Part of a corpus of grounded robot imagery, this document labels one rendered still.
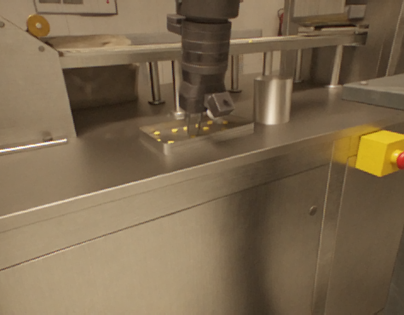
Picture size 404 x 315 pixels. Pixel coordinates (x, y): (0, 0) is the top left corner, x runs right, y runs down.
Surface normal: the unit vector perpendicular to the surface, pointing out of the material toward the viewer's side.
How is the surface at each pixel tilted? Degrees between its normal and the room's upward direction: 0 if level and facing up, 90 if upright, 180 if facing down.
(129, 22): 90
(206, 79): 108
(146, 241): 90
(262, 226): 90
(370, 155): 90
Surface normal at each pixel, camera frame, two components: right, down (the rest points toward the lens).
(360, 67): -0.87, 0.22
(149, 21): 0.48, 0.33
